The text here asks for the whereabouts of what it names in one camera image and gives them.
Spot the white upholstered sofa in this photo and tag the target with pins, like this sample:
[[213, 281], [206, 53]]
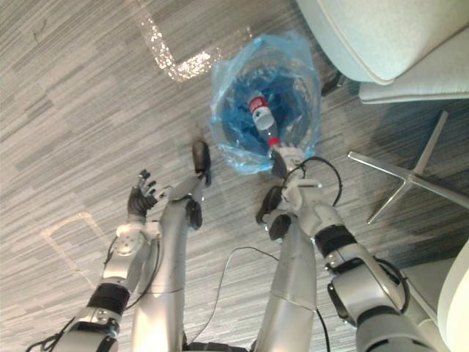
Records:
[[384, 36]]

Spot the left dark robot foot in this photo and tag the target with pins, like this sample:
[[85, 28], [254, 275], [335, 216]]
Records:
[[201, 155]]

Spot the white round chair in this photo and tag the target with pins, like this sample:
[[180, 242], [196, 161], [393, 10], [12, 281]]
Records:
[[454, 293]]

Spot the metal chair base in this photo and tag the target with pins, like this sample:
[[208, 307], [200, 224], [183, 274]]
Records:
[[410, 179]]

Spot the clear bottle with red label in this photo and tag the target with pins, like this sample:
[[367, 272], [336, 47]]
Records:
[[264, 121]]

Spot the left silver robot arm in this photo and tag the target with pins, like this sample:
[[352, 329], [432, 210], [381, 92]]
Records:
[[119, 264]]

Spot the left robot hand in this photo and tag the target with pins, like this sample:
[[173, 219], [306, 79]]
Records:
[[139, 199]]

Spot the blue plastic trash bag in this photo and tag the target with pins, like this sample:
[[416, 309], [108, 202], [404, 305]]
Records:
[[234, 91]]

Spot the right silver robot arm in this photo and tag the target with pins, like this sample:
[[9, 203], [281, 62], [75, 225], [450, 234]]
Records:
[[366, 278]]

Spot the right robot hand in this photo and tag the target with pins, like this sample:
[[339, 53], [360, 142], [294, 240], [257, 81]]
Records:
[[291, 154]]

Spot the black sofa foot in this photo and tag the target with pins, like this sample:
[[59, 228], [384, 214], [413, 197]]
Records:
[[331, 85]]

